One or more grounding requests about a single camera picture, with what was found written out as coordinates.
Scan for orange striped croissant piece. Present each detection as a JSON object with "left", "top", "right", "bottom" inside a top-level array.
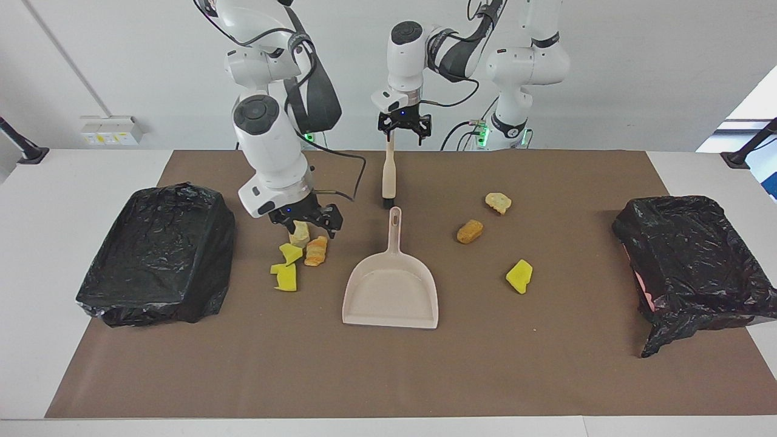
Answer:
[{"left": 304, "top": 235, "right": 328, "bottom": 267}]

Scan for beige brush black bristles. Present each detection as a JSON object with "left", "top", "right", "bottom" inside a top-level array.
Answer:
[{"left": 381, "top": 130, "right": 397, "bottom": 209}]

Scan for large notched yellow sponge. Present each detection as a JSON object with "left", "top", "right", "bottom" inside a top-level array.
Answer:
[{"left": 270, "top": 263, "right": 299, "bottom": 293}]

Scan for beige plastic dustpan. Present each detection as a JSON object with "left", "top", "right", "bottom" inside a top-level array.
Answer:
[{"left": 342, "top": 206, "right": 439, "bottom": 330}]

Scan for brown bread nugget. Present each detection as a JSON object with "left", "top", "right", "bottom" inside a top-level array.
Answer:
[{"left": 456, "top": 220, "right": 485, "bottom": 245}]

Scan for yellow cheese wedge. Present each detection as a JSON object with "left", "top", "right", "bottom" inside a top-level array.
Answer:
[{"left": 506, "top": 259, "right": 534, "bottom": 295}]

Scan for bin fully wrapped black bag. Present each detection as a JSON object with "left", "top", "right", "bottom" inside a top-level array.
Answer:
[{"left": 76, "top": 182, "right": 236, "bottom": 328}]

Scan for pink bin with black bag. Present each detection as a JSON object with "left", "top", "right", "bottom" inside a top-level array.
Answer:
[{"left": 611, "top": 195, "right": 777, "bottom": 359}]

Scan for brown table mat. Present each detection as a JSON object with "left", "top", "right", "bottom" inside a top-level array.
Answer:
[{"left": 46, "top": 150, "right": 777, "bottom": 419}]

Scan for black clamp stand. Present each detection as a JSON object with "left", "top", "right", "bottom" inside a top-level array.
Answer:
[
  {"left": 0, "top": 117, "right": 50, "bottom": 165},
  {"left": 721, "top": 117, "right": 777, "bottom": 170}
]

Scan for left arm base cable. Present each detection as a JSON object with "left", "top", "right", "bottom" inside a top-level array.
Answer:
[{"left": 441, "top": 120, "right": 486, "bottom": 151}]

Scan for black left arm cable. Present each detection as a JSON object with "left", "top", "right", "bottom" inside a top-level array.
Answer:
[{"left": 422, "top": 76, "right": 481, "bottom": 109}]

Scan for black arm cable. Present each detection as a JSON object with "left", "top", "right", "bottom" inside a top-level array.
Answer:
[
  {"left": 422, "top": 76, "right": 481, "bottom": 109},
  {"left": 194, "top": 0, "right": 367, "bottom": 202}
]

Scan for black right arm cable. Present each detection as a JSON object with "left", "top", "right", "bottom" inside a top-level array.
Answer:
[{"left": 194, "top": 0, "right": 367, "bottom": 202}]

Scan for white wall socket box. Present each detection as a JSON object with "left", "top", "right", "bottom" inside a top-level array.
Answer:
[{"left": 80, "top": 116, "right": 144, "bottom": 146}]

